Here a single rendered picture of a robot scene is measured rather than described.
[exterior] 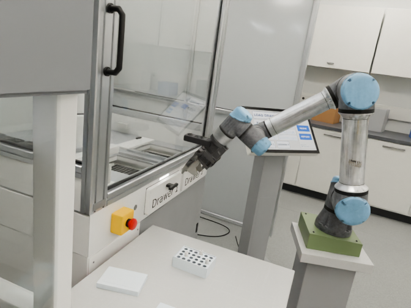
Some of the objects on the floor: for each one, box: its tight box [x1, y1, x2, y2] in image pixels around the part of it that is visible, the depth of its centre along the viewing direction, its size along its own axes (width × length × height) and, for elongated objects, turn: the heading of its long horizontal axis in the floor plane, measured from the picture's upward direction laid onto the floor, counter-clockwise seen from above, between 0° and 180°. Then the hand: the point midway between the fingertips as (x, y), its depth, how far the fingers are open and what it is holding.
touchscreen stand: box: [237, 156, 285, 263], centre depth 229 cm, size 50×45×102 cm
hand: (184, 168), depth 140 cm, fingers open, 3 cm apart
